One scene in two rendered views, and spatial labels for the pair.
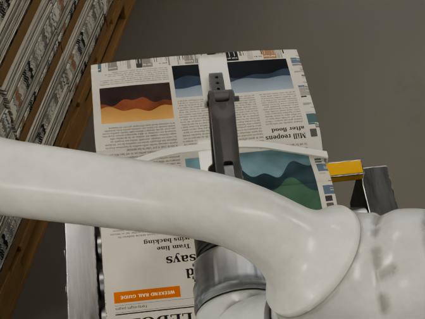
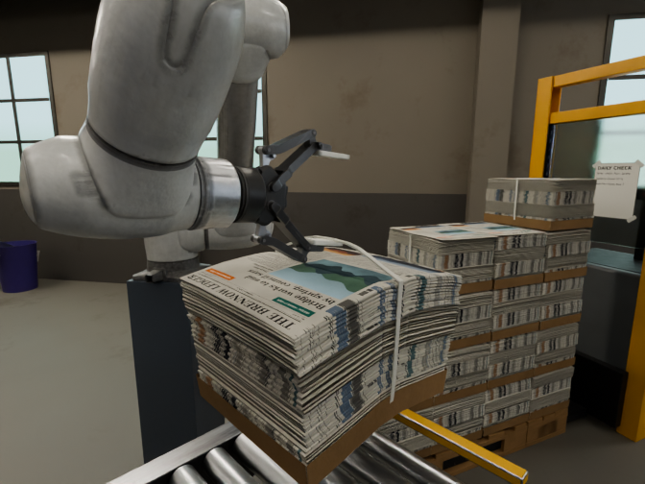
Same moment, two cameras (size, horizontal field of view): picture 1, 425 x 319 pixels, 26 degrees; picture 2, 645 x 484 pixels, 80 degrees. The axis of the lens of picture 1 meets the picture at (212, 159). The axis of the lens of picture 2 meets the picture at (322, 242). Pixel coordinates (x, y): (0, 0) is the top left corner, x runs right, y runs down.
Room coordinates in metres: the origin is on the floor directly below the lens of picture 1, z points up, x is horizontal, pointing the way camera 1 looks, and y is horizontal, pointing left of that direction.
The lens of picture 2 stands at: (0.21, -0.50, 1.33)
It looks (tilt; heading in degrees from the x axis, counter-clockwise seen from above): 11 degrees down; 53
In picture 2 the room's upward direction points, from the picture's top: straight up
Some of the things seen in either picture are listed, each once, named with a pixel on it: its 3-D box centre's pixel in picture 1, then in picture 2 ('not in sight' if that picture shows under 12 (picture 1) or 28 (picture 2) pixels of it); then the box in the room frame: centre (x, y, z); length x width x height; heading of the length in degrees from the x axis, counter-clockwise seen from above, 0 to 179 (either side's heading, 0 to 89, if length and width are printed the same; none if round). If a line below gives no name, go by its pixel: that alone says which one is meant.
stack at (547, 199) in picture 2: not in sight; (526, 304); (2.18, 0.37, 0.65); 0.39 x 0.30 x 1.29; 76
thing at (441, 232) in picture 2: not in sight; (441, 231); (1.62, 0.51, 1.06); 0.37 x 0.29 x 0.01; 75
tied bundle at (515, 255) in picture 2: not in sight; (487, 253); (1.90, 0.44, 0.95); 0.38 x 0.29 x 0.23; 75
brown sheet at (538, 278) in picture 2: not in sight; (486, 271); (1.90, 0.44, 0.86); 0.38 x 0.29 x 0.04; 75
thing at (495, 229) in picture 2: not in sight; (488, 228); (1.89, 0.45, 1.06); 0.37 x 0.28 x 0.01; 75
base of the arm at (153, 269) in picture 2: not in sight; (170, 267); (0.54, 0.74, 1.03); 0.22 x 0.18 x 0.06; 42
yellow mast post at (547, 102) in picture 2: not in sight; (534, 235); (2.68, 0.59, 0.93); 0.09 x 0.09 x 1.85; 76
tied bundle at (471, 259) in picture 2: not in sight; (437, 257); (1.62, 0.53, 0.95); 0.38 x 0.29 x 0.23; 75
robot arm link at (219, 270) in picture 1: (238, 284); (207, 193); (0.38, -0.03, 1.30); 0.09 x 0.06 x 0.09; 96
